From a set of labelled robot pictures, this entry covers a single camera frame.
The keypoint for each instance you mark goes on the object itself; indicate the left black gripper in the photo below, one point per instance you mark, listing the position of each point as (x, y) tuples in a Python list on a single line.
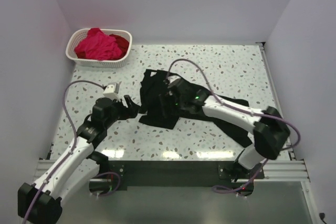
[(124, 107)]

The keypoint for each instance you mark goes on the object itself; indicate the pink crumpled t shirt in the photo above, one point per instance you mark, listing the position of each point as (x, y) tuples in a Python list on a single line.
[(98, 46)]

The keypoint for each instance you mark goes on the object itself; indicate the black t shirt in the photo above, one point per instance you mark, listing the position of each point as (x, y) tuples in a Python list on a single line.
[(153, 85)]

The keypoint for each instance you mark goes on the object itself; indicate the aluminium extrusion rail frame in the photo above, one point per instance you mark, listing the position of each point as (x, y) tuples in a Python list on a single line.
[(240, 72)]

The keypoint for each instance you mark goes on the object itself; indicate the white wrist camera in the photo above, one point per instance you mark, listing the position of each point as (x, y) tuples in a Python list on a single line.
[(111, 91), (171, 79)]

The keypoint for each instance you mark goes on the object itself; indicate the white plastic laundry basket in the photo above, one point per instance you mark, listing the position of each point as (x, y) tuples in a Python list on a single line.
[(81, 34)]

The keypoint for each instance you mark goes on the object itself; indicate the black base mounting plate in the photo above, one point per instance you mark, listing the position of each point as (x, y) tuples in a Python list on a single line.
[(220, 176)]

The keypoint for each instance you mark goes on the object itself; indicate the dark red crumpled t shirt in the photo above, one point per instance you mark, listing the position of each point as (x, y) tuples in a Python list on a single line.
[(122, 43)]

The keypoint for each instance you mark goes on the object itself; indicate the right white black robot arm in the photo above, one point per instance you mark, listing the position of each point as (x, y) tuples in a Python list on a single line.
[(268, 128)]

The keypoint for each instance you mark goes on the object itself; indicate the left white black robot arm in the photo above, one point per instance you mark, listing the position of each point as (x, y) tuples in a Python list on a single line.
[(44, 199)]

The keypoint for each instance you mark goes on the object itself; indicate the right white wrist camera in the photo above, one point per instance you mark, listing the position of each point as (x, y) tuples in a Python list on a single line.
[(171, 79)]

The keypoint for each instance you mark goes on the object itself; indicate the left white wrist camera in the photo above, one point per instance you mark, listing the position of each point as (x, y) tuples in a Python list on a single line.
[(111, 91)]

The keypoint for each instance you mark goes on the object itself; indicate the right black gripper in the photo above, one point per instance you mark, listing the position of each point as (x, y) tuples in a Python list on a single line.
[(165, 99)]

